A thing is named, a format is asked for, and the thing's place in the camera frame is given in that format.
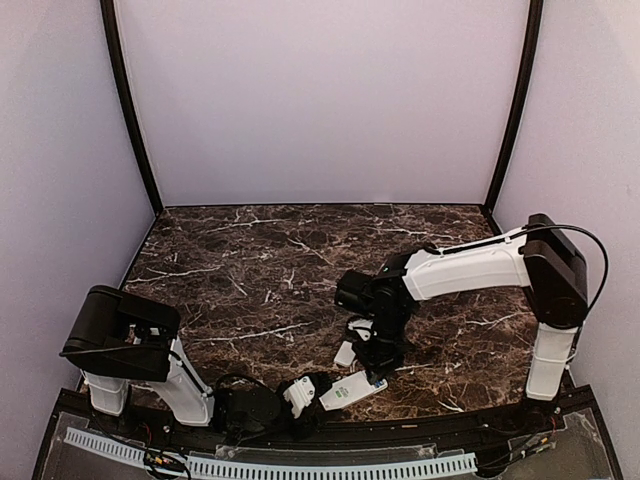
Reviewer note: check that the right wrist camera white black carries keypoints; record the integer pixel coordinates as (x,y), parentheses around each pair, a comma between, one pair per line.
(359,328)

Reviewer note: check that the white battery cover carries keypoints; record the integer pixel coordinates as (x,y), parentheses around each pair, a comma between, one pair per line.
(345,355)

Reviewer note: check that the black front rail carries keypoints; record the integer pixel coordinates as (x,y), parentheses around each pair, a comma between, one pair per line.
(482,429)

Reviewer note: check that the black frame post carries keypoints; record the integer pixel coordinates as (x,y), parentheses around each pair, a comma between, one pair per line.
(521,88)
(119,71)

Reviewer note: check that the left black frame post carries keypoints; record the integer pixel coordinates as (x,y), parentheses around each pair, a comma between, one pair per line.
(119,71)

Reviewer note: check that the right black frame post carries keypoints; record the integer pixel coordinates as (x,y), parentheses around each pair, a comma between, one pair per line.
(521,88)

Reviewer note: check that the clear acrylic plate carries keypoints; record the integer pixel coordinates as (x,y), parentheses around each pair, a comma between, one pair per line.
(325,456)

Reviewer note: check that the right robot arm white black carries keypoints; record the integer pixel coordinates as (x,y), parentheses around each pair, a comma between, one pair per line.
(538,257)

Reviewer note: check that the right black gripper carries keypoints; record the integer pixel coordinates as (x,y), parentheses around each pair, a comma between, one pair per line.
(380,365)

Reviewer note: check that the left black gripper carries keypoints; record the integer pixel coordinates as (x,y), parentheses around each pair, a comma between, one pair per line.
(307,429)

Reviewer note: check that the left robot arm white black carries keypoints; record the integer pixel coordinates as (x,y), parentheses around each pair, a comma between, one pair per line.
(118,338)

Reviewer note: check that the white remote control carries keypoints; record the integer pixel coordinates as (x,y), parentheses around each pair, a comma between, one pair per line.
(348,391)

